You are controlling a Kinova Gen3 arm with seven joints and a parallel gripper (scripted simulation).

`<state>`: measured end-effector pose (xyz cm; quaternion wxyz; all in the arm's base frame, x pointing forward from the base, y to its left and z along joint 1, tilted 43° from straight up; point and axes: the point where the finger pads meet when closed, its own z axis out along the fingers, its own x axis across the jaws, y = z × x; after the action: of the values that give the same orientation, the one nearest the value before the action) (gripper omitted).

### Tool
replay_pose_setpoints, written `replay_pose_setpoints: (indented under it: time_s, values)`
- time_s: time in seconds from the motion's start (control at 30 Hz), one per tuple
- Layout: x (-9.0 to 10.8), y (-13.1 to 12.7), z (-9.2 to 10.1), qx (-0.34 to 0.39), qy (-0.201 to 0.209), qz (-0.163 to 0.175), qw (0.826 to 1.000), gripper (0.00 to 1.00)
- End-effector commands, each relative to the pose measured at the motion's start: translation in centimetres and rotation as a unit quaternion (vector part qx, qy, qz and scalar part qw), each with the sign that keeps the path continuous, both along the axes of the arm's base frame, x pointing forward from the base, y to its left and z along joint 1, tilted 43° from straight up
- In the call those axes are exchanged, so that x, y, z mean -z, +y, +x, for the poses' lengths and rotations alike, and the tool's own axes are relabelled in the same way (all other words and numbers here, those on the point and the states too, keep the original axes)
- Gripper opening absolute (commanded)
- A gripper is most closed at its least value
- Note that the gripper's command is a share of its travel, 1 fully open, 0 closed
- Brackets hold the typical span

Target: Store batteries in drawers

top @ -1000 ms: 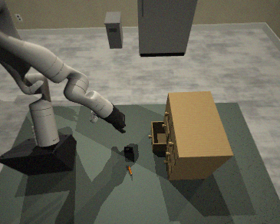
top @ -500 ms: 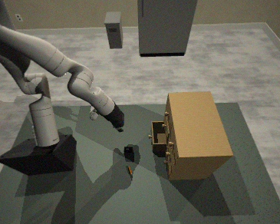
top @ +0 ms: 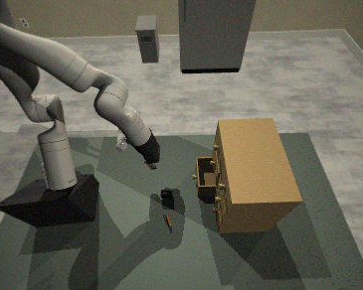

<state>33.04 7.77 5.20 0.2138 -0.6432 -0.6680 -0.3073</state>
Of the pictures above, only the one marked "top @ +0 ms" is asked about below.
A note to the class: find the black 9v battery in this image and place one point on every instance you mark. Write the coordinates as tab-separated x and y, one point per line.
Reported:
166	194

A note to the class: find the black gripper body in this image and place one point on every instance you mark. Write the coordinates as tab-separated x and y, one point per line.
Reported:
144	143

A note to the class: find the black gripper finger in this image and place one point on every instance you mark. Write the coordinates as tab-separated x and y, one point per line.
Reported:
151	166

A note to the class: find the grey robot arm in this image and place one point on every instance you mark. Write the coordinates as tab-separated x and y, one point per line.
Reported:
22	77

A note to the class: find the small wooden chest of drawers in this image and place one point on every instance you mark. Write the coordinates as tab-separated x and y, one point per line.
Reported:
262	187

